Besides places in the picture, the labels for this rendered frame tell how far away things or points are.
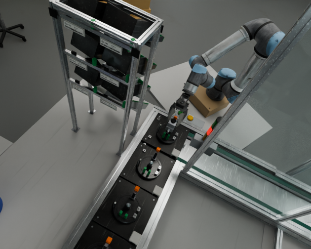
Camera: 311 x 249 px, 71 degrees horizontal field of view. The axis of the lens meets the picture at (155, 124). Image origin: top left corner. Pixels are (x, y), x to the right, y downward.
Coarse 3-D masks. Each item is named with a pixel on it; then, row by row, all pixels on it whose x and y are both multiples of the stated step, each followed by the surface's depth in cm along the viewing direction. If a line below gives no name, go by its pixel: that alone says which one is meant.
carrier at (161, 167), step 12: (144, 144) 129; (132, 156) 123; (144, 156) 122; (156, 156) 126; (132, 168) 119; (144, 168) 113; (156, 168) 120; (168, 168) 123; (132, 180) 115; (144, 180) 116; (156, 180) 118; (156, 192) 112
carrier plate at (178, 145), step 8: (160, 120) 141; (152, 128) 136; (176, 128) 140; (184, 128) 141; (144, 136) 132; (152, 136) 133; (184, 136) 138; (152, 144) 130; (160, 144) 131; (168, 144) 132; (176, 144) 133; (168, 152) 129
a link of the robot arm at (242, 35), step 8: (248, 24) 119; (256, 24) 116; (240, 32) 121; (248, 32) 119; (224, 40) 125; (232, 40) 123; (240, 40) 122; (248, 40) 123; (216, 48) 126; (224, 48) 124; (232, 48) 125; (192, 56) 132; (200, 56) 130; (208, 56) 127; (216, 56) 127; (192, 64) 131; (200, 64) 129; (208, 64) 130
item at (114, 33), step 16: (112, 0) 81; (80, 16) 71; (144, 16) 81; (112, 32) 70; (64, 48) 88; (64, 64) 93; (64, 80) 102; (144, 80) 104; (128, 96) 91; (144, 96) 114; (128, 112) 98
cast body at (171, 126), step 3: (171, 120) 123; (174, 120) 124; (168, 123) 123; (171, 123) 123; (174, 123) 123; (168, 126) 125; (171, 126) 124; (174, 126) 123; (168, 129) 125; (171, 129) 125
